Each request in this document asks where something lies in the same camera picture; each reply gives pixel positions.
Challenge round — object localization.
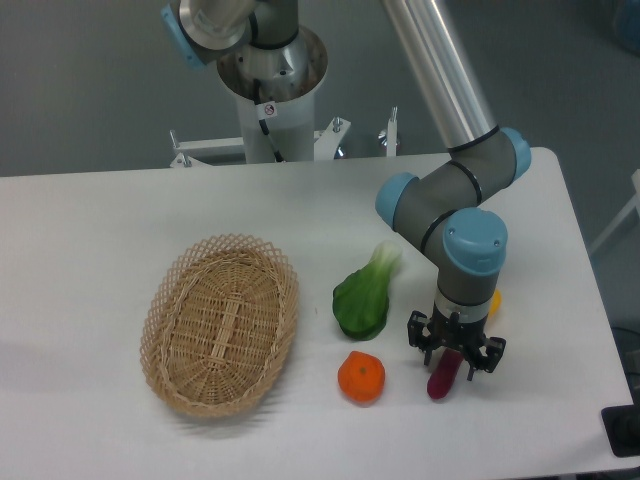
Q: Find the green bok choy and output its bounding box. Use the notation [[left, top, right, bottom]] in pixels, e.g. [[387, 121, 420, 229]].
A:
[[332, 241, 402, 340]]

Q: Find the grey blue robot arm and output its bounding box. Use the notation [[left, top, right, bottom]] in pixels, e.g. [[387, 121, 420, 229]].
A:
[[161, 1, 531, 373]]

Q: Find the black device at table edge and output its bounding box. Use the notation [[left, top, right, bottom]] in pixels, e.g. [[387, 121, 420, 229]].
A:
[[601, 405, 639, 458]]

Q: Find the yellow mango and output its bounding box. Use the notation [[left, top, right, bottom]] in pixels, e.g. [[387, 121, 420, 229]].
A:
[[488, 289, 502, 316]]

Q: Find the black cable on pedestal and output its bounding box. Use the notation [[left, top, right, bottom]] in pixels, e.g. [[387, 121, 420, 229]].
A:
[[251, 79, 285, 164]]

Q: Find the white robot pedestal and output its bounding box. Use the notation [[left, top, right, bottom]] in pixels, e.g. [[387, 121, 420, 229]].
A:
[[170, 27, 351, 168]]

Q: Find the purple sweet potato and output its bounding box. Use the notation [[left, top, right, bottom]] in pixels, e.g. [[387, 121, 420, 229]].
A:
[[426, 349, 464, 401]]

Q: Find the orange tangerine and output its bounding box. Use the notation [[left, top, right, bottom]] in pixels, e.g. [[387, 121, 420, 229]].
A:
[[337, 351, 386, 404]]

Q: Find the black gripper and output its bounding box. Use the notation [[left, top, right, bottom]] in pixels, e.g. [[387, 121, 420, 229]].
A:
[[407, 307, 506, 382]]

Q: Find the white frame at right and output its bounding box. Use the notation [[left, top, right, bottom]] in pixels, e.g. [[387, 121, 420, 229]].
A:
[[588, 170, 639, 257]]

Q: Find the woven wicker basket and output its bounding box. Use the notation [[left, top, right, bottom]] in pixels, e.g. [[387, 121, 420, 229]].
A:
[[140, 234, 299, 418]]

